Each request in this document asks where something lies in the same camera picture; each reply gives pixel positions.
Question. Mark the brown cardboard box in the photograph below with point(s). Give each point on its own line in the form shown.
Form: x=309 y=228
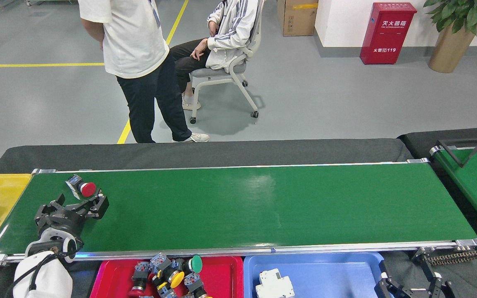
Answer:
x=298 y=18

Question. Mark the blue plastic tray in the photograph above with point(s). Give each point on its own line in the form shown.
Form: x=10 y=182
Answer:
x=338 y=277

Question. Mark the wide black table cloth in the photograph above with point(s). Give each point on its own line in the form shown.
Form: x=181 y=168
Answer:
x=325 y=151

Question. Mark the person's right hand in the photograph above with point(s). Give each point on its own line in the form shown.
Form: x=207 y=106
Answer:
x=213 y=28

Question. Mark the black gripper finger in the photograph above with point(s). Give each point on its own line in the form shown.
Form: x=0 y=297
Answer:
x=439 y=289
x=387 y=289

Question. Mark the grey white office chair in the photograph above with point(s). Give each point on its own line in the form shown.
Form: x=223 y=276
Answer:
x=218 y=73

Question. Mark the red fire extinguisher cabinet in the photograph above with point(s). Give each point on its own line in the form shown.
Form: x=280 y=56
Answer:
x=387 y=41

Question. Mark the narrow black table cloth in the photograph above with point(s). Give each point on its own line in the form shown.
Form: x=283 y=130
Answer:
x=418 y=142

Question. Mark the long green conveyor belt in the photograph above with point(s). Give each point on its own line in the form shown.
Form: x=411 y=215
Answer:
x=263 y=207

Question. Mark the person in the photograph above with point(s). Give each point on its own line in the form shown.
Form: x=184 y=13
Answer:
x=230 y=41
x=135 y=37

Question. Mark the white circuit breaker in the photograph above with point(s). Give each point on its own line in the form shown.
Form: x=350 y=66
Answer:
x=273 y=285

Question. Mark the red plastic tray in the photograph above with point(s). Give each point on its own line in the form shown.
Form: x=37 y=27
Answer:
x=226 y=277

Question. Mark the metal rack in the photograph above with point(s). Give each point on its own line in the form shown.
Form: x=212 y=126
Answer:
x=48 y=2

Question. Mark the green push button switch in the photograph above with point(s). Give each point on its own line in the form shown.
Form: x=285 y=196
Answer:
x=196 y=264

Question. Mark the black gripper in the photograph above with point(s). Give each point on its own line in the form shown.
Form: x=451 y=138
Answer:
x=60 y=221

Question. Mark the potted plant in gold pot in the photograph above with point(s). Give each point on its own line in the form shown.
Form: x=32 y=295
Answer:
x=449 y=51

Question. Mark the yellow plastic tray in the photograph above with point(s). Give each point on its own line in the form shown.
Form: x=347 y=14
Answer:
x=6 y=194

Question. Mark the person's left hand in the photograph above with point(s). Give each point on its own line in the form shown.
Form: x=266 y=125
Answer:
x=200 y=49

